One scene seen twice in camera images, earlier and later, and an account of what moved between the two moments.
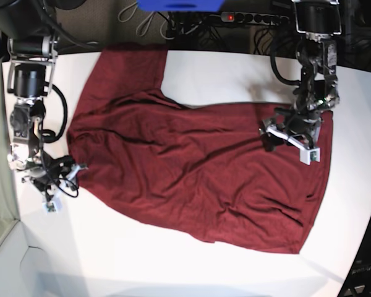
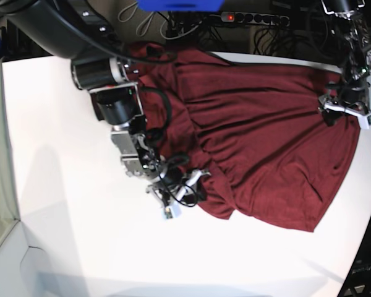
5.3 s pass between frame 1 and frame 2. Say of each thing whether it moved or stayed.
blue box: stayed
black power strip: stayed
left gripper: moved
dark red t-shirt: moved
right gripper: moved
